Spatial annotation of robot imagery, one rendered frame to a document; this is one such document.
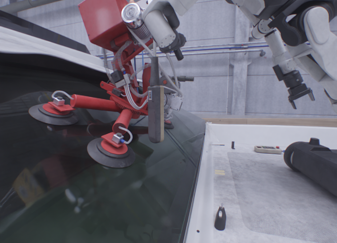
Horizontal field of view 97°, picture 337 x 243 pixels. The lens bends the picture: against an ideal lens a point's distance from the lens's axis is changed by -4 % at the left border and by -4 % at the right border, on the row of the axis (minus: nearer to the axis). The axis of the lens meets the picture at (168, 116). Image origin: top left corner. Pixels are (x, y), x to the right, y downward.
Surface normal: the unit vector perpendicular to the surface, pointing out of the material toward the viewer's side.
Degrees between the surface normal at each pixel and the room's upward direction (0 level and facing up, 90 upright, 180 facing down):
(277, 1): 141
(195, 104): 90
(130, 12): 81
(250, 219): 0
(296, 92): 92
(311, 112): 90
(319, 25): 90
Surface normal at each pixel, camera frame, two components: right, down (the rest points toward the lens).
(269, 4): -0.38, 0.84
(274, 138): -0.36, 0.13
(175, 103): -0.17, -0.01
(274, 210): 0.00, -0.99
